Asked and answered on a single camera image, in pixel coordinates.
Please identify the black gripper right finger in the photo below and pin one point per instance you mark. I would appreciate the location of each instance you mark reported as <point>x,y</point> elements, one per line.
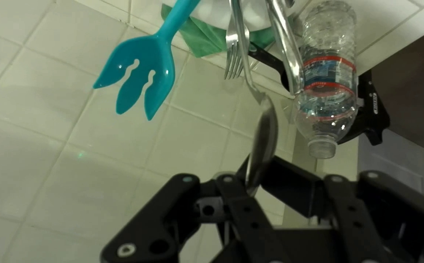
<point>371,212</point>

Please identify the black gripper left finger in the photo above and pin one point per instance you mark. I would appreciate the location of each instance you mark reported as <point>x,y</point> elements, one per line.
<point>159,230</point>

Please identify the silver metal spoon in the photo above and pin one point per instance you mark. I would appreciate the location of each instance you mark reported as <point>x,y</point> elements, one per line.
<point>266,130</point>

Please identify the white plastic dish rack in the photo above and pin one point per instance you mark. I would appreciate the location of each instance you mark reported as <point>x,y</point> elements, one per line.
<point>254,12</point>

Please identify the clear plastic water bottle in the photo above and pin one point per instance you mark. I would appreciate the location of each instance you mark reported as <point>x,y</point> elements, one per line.
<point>326,104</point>

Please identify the teal plastic salad fork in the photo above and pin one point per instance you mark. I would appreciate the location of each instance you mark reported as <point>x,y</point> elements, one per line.
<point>146,63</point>

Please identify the silver metal fork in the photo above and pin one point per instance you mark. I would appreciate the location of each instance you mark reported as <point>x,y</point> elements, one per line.
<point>235,40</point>

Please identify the silver metal tongs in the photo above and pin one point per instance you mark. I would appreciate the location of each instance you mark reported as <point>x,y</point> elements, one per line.
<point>286,43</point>

